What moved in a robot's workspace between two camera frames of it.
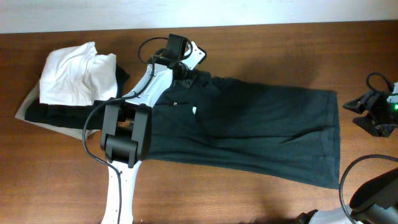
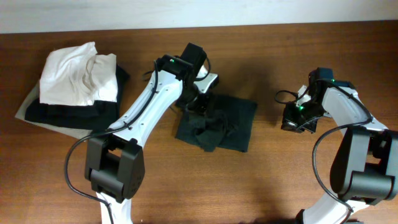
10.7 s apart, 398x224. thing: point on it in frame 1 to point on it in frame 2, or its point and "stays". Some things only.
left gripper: x=189 y=79 to x=203 y=106
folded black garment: x=69 y=116 stays
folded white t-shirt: x=76 y=76 stays
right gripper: x=375 y=129 to x=290 y=123
